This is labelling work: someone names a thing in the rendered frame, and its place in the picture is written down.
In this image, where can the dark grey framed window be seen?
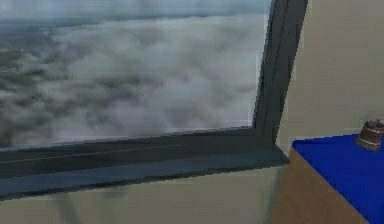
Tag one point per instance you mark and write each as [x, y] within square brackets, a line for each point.
[133, 83]

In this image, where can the blue topped wooden cabinet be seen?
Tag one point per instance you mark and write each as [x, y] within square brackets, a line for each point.
[340, 186]

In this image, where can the brown ribbed round object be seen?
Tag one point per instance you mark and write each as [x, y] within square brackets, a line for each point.
[370, 135]

